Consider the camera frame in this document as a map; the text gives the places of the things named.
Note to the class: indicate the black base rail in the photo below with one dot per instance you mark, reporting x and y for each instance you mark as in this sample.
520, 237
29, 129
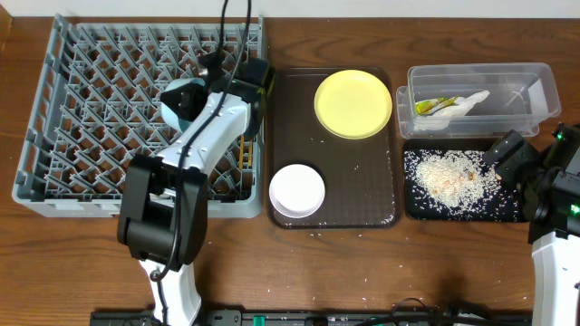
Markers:
410, 311

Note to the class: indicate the light blue bowl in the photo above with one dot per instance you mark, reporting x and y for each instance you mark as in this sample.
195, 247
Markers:
169, 105

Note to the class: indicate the spilled rice pile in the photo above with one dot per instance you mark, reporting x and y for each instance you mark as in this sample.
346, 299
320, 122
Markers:
453, 181

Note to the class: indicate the green orange snack wrapper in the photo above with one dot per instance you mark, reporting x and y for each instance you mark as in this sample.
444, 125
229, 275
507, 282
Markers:
429, 107

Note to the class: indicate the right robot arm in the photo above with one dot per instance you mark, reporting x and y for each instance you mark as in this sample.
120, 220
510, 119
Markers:
547, 188

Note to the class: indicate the white saucer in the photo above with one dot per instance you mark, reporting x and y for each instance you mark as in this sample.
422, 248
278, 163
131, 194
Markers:
296, 191

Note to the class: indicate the grey dishwasher rack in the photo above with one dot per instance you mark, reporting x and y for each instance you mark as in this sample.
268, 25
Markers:
97, 106

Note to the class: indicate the white napkin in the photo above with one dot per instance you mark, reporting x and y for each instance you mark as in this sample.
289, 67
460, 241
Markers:
442, 118

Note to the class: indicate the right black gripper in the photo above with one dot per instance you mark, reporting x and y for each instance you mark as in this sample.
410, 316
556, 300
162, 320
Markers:
507, 167

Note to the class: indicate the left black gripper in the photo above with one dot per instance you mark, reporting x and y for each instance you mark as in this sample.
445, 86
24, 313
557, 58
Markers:
179, 102

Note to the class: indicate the dark brown serving tray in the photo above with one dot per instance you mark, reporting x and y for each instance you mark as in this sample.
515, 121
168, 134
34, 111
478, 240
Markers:
362, 177

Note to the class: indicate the black waste tray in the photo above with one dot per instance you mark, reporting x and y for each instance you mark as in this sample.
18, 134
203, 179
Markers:
453, 204

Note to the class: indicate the yellow plate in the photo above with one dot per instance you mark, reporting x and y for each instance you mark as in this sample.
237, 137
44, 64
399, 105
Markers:
353, 104

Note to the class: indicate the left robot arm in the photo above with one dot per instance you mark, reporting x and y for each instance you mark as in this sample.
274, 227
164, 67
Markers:
164, 208

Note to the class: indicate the clear plastic bin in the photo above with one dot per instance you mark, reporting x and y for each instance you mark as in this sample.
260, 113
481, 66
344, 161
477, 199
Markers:
522, 95

